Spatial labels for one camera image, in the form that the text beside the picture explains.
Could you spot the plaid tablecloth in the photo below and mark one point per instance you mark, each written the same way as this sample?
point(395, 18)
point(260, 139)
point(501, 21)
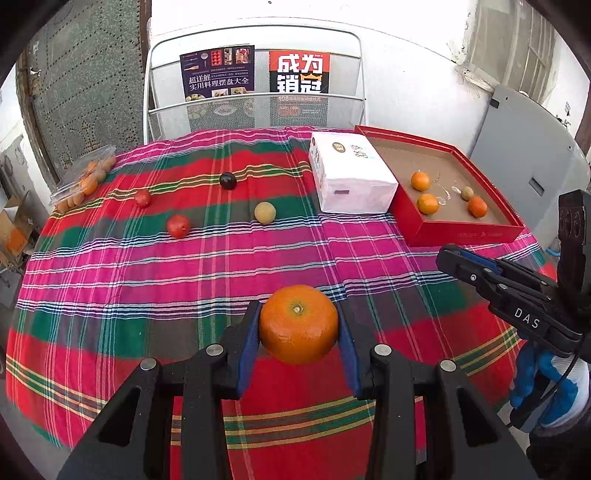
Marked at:
point(138, 286)

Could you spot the green-brown round fruit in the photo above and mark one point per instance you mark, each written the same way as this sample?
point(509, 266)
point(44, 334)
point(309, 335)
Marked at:
point(467, 192)
point(264, 213)

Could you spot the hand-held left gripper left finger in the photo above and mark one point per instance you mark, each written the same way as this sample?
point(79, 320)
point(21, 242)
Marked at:
point(247, 344)

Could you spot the white tissue pack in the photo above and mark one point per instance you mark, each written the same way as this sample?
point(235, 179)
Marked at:
point(351, 177)

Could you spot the riveted metal door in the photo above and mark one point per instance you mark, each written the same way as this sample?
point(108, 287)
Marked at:
point(87, 78)

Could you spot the white metal mesh chair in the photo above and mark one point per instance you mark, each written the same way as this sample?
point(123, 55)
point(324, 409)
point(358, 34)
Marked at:
point(164, 78)

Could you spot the clear plastic fruit container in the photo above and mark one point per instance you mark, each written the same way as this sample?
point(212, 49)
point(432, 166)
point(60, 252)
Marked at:
point(85, 182)

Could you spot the dark cookbook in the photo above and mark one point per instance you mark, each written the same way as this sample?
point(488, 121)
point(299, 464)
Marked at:
point(217, 78)

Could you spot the person's right forearm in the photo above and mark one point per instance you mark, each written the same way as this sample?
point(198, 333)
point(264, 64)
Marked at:
point(561, 454)

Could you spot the open cardboard box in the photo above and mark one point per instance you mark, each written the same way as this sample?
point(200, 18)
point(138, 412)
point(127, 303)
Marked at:
point(14, 230)

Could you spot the red tomato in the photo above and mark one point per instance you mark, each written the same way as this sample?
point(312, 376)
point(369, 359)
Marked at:
point(178, 226)
point(142, 198)

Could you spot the large orange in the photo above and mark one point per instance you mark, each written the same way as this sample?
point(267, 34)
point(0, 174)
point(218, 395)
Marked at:
point(298, 324)

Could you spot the grey metal cabinet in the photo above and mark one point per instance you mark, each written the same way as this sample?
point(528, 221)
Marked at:
point(517, 147)

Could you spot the red and black book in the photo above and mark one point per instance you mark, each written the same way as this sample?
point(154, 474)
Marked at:
point(300, 85)

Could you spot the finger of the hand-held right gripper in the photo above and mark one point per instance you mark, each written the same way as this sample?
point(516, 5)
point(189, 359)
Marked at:
point(466, 272)
point(485, 264)

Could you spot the person's right hand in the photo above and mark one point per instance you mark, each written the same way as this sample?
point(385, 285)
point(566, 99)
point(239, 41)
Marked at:
point(535, 383)

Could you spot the dark plum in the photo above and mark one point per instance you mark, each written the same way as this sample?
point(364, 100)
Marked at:
point(227, 180)

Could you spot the barred window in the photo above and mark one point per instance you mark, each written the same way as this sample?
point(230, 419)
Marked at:
point(512, 37)

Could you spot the small orange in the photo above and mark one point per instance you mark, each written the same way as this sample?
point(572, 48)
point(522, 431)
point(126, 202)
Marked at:
point(420, 181)
point(428, 203)
point(477, 206)

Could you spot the red cardboard box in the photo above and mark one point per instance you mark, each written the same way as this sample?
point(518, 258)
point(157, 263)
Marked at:
point(455, 233)

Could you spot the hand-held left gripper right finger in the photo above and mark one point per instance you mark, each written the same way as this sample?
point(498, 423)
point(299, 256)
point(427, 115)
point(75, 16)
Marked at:
point(351, 362)

